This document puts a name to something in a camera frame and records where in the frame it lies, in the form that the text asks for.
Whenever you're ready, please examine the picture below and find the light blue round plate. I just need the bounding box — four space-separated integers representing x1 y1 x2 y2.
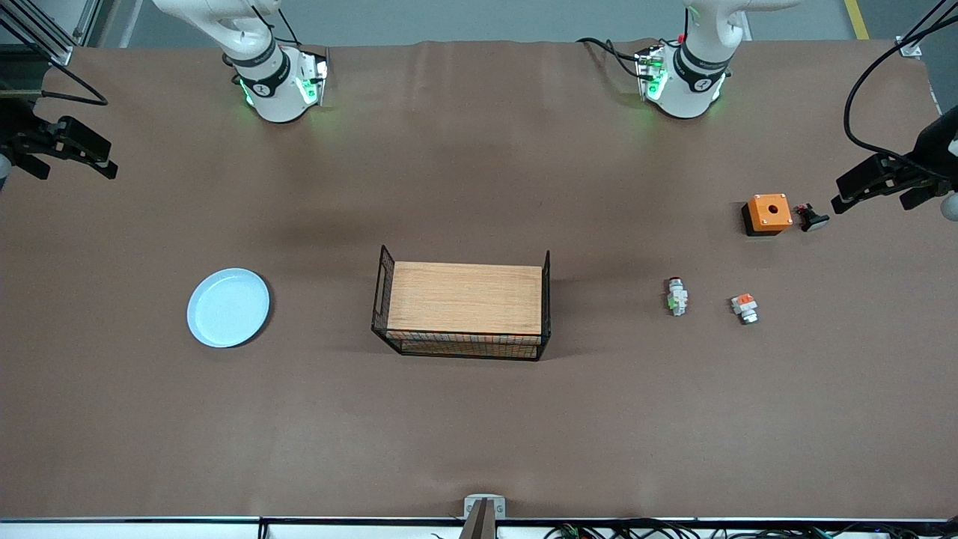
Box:
186 268 271 349

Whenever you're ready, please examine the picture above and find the black wire mesh basket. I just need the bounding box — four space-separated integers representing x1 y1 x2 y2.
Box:
371 245 552 362

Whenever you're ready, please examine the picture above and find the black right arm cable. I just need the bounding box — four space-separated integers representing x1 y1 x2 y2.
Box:
0 15 110 106

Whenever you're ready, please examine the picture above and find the aluminium frame post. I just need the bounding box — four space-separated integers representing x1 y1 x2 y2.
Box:
0 0 76 67
897 0 958 59

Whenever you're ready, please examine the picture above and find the black base cable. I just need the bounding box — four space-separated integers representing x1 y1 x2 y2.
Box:
576 37 653 80

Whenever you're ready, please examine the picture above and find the brown table cover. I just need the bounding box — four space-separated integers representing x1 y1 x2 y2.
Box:
0 39 958 521

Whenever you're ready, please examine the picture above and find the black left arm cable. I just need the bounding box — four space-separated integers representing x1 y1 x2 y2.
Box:
843 13 958 162

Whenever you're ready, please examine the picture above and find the black push button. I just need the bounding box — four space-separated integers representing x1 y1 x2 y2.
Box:
793 202 831 233

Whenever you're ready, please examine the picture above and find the dark mounting post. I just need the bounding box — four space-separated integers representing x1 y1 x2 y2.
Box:
458 500 496 539

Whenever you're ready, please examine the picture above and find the wooden board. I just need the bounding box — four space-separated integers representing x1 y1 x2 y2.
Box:
388 261 543 335

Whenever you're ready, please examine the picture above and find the metal table edge bracket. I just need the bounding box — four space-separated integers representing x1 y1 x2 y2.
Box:
464 494 506 521

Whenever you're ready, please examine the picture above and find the orange button box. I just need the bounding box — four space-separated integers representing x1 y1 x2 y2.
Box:
741 193 794 237

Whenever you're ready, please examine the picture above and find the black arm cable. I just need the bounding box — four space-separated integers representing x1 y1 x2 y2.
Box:
0 15 110 106
843 13 958 162

